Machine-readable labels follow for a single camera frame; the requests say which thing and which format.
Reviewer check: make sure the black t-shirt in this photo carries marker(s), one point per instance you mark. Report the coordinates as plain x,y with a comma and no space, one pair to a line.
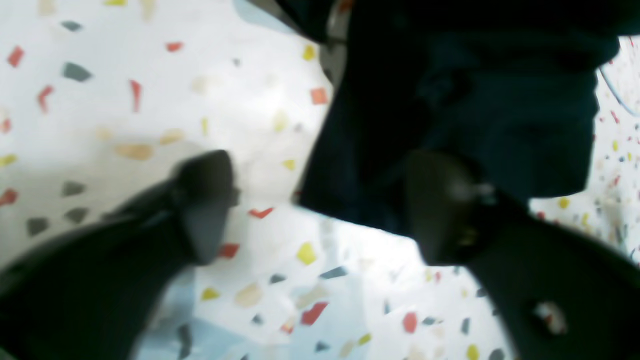
508,85

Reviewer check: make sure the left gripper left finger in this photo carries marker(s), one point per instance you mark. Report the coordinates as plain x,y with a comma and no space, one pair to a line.
88,294

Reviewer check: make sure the terrazzo patterned tablecloth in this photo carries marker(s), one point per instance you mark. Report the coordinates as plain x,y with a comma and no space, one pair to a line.
103,99

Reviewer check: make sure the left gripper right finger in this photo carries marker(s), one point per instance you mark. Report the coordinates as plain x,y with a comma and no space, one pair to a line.
562,295

